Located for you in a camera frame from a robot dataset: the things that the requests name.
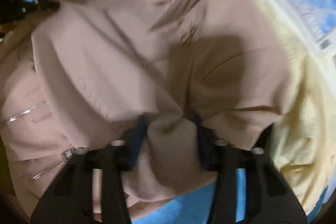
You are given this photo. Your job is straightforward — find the cream yellow garment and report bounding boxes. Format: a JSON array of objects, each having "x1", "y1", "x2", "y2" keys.
[{"x1": 252, "y1": 0, "x2": 335, "y2": 214}]

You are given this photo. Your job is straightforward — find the pink zip jacket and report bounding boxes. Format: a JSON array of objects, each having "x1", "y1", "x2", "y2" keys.
[{"x1": 1, "y1": 0, "x2": 290, "y2": 220}]

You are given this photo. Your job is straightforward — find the blue floral bed sheet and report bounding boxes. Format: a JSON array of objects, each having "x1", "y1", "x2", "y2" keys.
[{"x1": 44, "y1": 0, "x2": 329, "y2": 224}]

